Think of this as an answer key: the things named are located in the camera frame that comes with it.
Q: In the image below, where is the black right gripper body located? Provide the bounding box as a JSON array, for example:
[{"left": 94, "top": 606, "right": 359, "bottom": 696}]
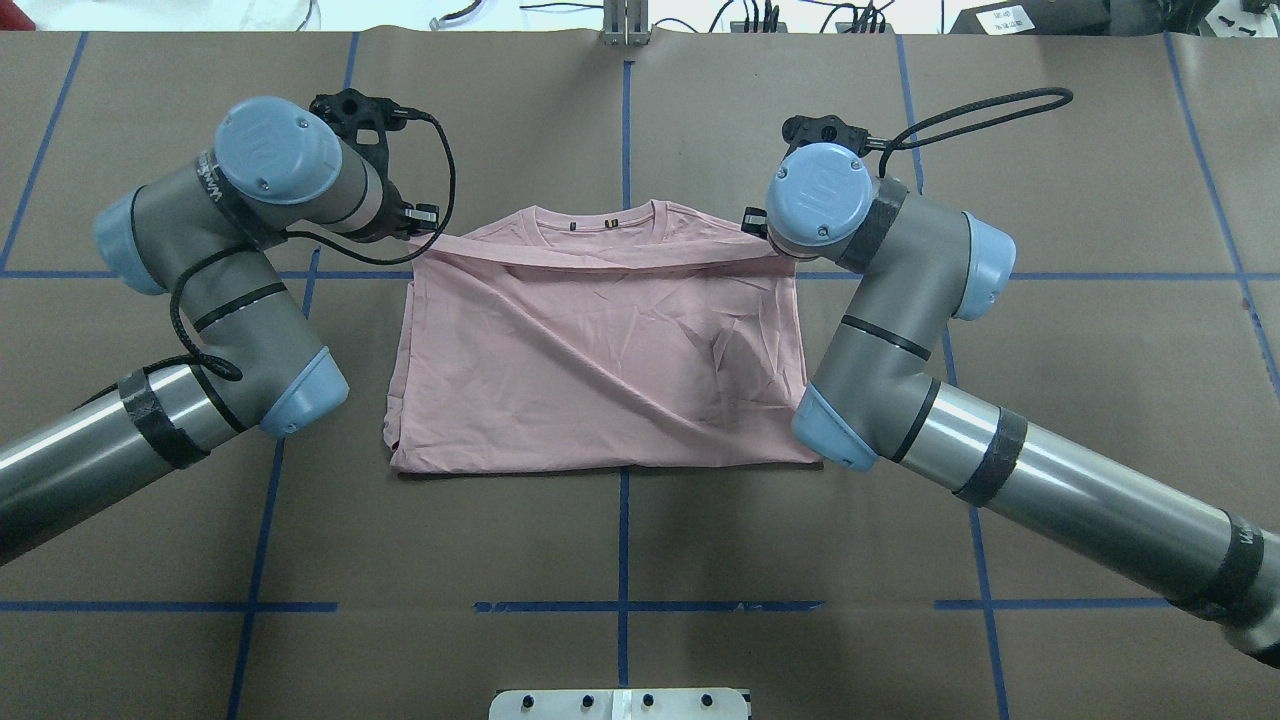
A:
[{"left": 782, "top": 115, "right": 873, "bottom": 158}]

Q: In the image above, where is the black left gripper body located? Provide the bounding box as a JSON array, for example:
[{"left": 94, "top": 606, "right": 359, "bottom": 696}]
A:
[{"left": 308, "top": 88, "right": 413, "bottom": 241}]

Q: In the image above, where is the pink Snoopy t-shirt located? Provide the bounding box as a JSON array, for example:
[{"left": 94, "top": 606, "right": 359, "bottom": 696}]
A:
[{"left": 383, "top": 200, "right": 817, "bottom": 475}]

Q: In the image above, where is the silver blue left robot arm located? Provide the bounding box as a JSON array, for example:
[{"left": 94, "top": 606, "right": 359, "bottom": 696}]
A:
[{"left": 1, "top": 88, "right": 452, "bottom": 562}]

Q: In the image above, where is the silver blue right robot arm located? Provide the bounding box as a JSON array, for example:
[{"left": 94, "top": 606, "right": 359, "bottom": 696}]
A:
[{"left": 763, "top": 115, "right": 1279, "bottom": 667}]

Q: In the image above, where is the long black box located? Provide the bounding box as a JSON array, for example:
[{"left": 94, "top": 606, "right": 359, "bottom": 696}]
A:
[{"left": 945, "top": 1, "right": 1217, "bottom": 37}]

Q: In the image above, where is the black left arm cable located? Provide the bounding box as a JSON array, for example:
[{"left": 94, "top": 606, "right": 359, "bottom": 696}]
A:
[{"left": 168, "top": 106, "right": 457, "bottom": 383}]

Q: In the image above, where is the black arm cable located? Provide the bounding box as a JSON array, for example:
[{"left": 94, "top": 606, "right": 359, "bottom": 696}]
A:
[
  {"left": 867, "top": 86, "right": 1075, "bottom": 152},
  {"left": 168, "top": 106, "right": 457, "bottom": 383}
]

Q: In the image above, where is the aluminium frame post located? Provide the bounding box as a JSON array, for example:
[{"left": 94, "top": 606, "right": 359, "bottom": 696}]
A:
[{"left": 599, "top": 0, "right": 652, "bottom": 47}]

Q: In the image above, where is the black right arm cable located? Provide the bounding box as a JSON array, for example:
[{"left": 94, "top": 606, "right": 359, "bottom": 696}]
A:
[{"left": 867, "top": 86, "right": 1075, "bottom": 152}]

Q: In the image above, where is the white camera post with base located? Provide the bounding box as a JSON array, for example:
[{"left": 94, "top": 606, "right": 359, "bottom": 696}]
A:
[{"left": 488, "top": 687, "right": 753, "bottom": 719}]

